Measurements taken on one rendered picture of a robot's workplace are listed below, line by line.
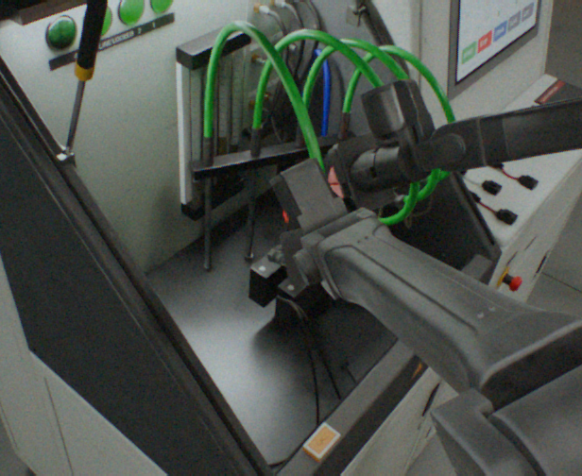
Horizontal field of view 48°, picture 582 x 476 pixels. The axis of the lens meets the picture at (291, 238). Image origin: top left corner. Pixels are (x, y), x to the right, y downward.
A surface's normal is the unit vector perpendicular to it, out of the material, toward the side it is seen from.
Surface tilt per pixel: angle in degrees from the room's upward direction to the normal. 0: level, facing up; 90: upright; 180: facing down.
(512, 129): 60
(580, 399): 29
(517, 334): 40
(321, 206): 44
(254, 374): 0
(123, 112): 90
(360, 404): 0
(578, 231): 0
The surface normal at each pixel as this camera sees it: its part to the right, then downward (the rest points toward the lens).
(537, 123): -0.42, 0.18
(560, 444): -0.21, -0.58
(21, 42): 0.77, 0.48
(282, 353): 0.09, -0.72
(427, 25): 0.77, 0.29
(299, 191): 0.05, -0.11
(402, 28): -0.63, 0.49
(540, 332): -0.41, -0.88
